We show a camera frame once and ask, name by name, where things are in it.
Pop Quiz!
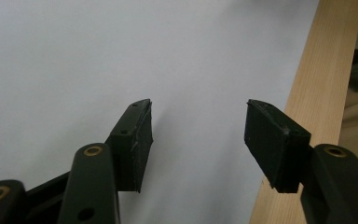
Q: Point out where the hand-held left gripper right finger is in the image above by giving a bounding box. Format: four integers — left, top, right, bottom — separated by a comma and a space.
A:
243, 98, 312, 194

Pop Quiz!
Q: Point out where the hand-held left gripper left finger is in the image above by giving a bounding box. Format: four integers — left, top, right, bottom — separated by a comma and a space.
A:
104, 98, 155, 194

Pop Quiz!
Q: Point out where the light wooden table edge strip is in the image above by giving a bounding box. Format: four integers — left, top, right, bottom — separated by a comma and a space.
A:
249, 0, 358, 224

